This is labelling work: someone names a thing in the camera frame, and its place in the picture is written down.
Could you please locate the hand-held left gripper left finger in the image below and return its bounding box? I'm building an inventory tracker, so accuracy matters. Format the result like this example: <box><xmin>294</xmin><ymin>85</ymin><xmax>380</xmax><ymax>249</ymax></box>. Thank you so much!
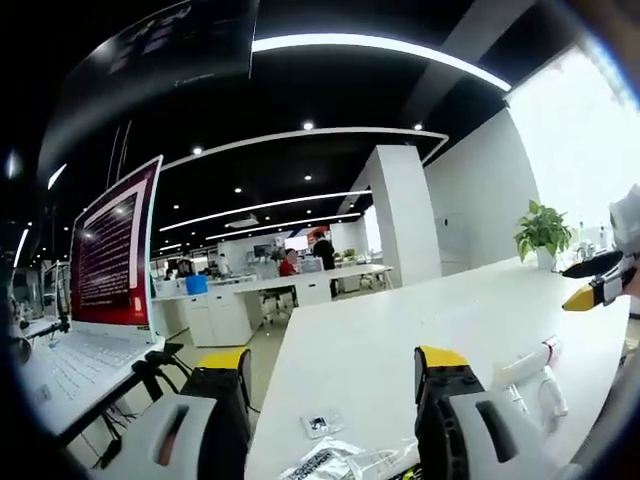
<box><xmin>124</xmin><ymin>347</ymin><xmax>254</xmax><ymax>480</ymax></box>

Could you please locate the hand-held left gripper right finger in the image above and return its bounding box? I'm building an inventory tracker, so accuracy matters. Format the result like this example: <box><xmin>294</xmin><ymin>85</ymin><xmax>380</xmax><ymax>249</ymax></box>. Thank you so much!
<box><xmin>413</xmin><ymin>344</ymin><xmax>585</xmax><ymax>480</ymax></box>

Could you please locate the white skincare tube red band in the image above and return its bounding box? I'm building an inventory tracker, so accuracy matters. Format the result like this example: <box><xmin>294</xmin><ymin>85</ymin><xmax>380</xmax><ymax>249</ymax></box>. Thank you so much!
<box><xmin>499</xmin><ymin>333</ymin><xmax>564</xmax><ymax>389</ymax></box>

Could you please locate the white skincare bottle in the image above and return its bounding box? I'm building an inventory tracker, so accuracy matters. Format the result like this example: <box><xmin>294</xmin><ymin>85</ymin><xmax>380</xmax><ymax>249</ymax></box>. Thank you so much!
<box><xmin>536</xmin><ymin>366</ymin><xmax>571</xmax><ymax>418</ymax></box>

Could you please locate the green potted plant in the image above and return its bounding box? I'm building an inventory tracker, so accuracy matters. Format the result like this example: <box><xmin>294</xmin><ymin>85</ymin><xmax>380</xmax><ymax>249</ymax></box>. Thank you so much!
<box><xmin>513</xmin><ymin>199</ymin><xmax>575</xmax><ymax>272</ymax></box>

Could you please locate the small white packet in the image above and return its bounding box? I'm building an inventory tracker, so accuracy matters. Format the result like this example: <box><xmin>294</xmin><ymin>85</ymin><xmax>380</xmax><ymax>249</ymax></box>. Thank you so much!
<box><xmin>299</xmin><ymin>409</ymin><xmax>347</xmax><ymax>441</ymax></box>

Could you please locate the clear printed plastic bag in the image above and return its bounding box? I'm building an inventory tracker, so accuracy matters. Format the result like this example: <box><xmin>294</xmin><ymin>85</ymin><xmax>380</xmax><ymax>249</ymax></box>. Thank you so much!
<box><xmin>278</xmin><ymin>436</ymin><xmax>419</xmax><ymax>480</ymax></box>

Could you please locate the long white office desk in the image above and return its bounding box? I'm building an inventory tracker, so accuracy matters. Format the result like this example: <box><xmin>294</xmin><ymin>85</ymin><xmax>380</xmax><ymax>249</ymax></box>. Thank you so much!
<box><xmin>149</xmin><ymin>263</ymin><xmax>396</xmax><ymax>349</ymax></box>

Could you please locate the white laptop with red screen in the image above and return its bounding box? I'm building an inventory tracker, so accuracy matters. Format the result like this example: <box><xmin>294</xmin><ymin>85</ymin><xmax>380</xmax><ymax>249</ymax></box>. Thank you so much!
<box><xmin>23</xmin><ymin>154</ymin><xmax>169</xmax><ymax>437</ymax></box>

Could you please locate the curved ceiling light strip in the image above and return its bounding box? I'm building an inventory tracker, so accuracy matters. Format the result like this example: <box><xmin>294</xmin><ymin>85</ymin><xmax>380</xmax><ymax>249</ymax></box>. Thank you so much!
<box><xmin>251</xmin><ymin>32</ymin><xmax>514</xmax><ymax>94</ymax></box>

